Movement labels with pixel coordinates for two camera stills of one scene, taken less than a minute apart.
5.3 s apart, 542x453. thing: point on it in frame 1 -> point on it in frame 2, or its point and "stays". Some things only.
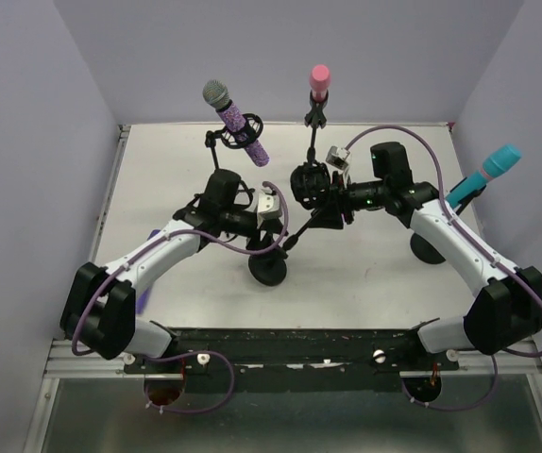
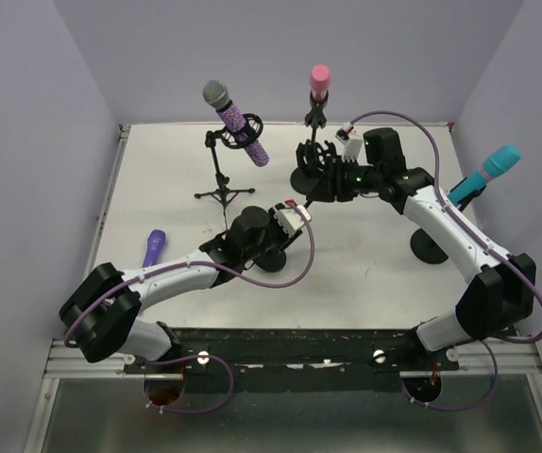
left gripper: [270, 226] -> [289, 242]
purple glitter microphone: [216, 93] stays
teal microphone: [494, 164] stays
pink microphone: [319, 77] stays
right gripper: [337, 201] -> [330, 191]
